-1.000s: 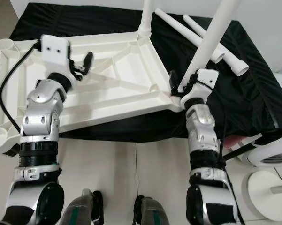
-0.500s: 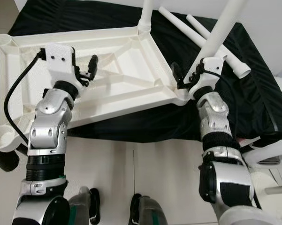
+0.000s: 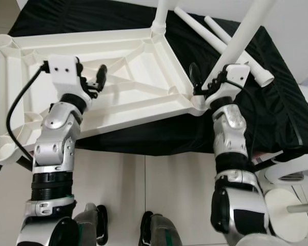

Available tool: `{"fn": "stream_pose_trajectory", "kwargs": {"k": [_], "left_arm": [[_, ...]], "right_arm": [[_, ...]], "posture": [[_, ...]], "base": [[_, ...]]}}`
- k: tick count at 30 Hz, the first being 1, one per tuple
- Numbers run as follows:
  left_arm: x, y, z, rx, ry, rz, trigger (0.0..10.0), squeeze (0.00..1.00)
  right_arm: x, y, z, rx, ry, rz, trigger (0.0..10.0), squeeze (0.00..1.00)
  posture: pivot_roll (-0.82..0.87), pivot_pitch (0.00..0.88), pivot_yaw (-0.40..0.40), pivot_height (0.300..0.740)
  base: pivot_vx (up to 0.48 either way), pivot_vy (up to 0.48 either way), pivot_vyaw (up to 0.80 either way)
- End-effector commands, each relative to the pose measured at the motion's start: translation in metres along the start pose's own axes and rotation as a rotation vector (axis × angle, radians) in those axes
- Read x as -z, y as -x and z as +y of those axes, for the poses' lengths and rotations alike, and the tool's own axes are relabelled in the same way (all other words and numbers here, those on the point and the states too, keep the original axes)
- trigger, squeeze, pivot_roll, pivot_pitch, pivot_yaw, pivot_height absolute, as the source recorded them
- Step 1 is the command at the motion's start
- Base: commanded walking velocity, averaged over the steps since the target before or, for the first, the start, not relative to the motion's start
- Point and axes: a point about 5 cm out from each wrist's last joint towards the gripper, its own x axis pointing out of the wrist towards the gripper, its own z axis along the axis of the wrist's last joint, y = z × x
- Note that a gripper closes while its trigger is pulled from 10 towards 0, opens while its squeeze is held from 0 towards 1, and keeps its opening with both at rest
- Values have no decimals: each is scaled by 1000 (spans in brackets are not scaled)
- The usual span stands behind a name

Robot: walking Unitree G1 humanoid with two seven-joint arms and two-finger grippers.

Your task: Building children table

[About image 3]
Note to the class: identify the white plastic children table top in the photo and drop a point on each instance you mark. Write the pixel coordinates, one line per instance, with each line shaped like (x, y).
(138, 77)

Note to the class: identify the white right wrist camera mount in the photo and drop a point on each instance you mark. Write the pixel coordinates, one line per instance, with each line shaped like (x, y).
(238, 74)

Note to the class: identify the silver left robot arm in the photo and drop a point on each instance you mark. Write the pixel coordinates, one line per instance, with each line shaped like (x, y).
(54, 143)

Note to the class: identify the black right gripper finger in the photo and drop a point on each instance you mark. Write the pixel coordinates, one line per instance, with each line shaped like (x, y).
(194, 74)

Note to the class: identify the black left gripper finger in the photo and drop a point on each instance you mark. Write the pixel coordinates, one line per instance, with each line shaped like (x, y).
(101, 75)

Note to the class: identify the grey left robot leg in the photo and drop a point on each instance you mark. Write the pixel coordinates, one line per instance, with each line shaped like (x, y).
(92, 225)

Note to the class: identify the black cloth table cover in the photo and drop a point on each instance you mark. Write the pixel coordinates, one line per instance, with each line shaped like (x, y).
(148, 143)

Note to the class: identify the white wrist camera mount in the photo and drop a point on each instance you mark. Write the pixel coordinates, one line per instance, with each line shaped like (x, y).
(64, 69)
(238, 74)

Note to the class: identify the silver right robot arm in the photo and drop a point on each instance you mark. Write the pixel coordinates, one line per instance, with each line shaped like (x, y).
(228, 138)

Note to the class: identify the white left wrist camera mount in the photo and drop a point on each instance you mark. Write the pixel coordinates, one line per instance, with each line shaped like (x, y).
(64, 69)

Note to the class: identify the black metal table leg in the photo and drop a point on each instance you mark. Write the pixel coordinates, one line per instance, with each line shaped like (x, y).
(269, 163)

